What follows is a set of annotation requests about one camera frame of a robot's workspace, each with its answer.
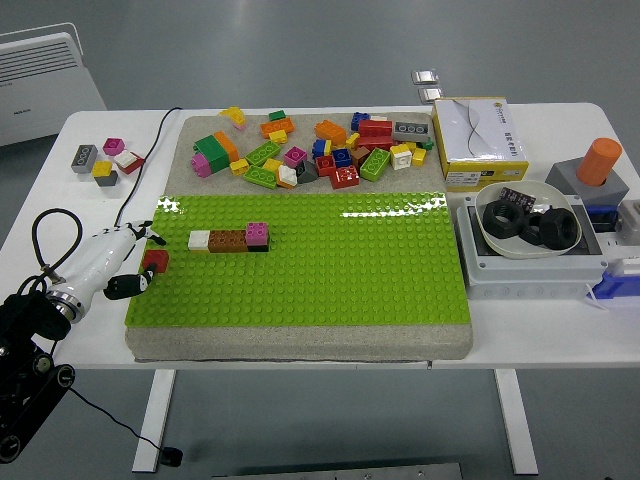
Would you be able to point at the orange building brick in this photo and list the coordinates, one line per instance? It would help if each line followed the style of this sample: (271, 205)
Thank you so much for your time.
(330, 132)
(227, 145)
(277, 126)

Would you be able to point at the yellow sloped brick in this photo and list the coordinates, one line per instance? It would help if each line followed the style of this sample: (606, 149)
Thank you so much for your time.
(231, 114)

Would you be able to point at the purple circuit board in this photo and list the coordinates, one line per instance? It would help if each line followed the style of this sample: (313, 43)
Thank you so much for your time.
(517, 197)

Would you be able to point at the blue building brick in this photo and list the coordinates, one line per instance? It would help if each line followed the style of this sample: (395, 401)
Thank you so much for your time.
(318, 149)
(342, 158)
(360, 121)

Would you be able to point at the blue and black part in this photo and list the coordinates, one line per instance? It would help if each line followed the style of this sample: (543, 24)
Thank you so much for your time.
(602, 220)

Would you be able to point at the grey sloped brick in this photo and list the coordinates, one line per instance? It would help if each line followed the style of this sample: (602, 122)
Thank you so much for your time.
(307, 172)

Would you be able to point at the green studded baseplate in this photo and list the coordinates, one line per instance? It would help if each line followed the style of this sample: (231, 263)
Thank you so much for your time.
(325, 280)

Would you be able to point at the grey brick with round holes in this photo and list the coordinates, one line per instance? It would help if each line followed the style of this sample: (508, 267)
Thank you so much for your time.
(411, 131)
(84, 158)

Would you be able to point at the brown building brick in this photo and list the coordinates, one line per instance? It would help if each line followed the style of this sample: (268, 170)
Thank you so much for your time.
(360, 156)
(227, 241)

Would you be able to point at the white and yellow cardboard box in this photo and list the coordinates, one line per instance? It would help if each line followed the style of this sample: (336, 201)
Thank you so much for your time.
(475, 135)

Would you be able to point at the white building brick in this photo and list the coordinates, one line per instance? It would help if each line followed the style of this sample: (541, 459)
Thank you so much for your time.
(124, 157)
(199, 240)
(401, 161)

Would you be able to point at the light pink building brick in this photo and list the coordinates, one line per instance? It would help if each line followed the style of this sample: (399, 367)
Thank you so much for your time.
(200, 166)

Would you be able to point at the white table leg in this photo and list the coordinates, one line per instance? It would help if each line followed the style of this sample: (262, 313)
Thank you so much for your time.
(155, 420)
(517, 425)

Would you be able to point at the black building brick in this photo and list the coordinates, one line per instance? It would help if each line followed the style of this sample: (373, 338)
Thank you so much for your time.
(257, 248)

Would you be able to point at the small white brick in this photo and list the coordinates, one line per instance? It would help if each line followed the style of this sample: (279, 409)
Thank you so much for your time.
(380, 118)

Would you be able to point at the yellow building brick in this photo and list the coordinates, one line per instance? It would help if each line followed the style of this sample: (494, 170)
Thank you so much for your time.
(102, 168)
(398, 149)
(273, 165)
(419, 157)

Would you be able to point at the small black hex nut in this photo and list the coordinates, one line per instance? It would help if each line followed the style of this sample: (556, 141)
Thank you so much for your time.
(527, 238)

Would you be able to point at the small green brick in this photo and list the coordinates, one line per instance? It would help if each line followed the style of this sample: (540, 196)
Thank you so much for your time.
(427, 145)
(276, 115)

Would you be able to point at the orange cylinder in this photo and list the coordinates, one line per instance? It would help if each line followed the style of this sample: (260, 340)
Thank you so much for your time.
(597, 160)

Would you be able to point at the magenta building brick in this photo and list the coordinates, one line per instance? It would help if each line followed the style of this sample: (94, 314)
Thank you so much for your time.
(114, 145)
(295, 156)
(256, 233)

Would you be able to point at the dark green building brick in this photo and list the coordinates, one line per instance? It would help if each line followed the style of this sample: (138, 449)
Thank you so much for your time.
(210, 150)

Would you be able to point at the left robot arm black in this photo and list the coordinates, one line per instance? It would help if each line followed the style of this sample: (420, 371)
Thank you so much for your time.
(35, 320)

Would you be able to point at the white and orange brick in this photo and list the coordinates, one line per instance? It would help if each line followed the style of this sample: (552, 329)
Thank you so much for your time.
(287, 176)

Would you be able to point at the dark grey building brick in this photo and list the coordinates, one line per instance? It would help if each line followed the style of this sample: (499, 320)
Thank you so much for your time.
(106, 179)

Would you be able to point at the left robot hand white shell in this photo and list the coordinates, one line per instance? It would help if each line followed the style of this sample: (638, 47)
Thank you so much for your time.
(97, 260)

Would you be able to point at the white zip tie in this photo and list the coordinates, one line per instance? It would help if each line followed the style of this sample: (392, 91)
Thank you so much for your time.
(595, 297)

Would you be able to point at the small yellow brick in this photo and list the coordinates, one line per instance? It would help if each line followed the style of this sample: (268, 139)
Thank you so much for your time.
(328, 147)
(411, 145)
(352, 140)
(278, 137)
(239, 166)

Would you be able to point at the white panel heater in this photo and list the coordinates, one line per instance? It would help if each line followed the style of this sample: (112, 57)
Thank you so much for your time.
(40, 100)

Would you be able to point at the white bowl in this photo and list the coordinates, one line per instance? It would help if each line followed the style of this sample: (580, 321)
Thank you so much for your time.
(495, 245)

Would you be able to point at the grey connector box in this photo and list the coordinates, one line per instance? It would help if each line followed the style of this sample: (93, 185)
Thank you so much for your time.
(629, 222)

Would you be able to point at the large red building brick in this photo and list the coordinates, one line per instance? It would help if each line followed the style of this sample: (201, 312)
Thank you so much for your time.
(375, 127)
(372, 143)

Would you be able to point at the large black hex nut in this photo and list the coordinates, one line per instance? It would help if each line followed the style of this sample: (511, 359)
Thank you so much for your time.
(550, 235)
(492, 227)

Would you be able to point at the lime brick with round holes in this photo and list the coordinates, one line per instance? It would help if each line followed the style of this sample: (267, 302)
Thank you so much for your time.
(375, 164)
(260, 176)
(262, 153)

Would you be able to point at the light grey junction box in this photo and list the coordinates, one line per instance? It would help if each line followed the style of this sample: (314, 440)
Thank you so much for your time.
(525, 277)

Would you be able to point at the grey block with hole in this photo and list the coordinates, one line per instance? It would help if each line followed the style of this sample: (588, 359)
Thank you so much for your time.
(562, 175)

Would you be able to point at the glossy red building brick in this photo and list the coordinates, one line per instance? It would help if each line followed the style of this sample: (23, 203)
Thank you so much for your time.
(345, 177)

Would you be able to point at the small light pink brick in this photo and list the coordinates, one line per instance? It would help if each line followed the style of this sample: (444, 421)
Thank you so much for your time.
(240, 125)

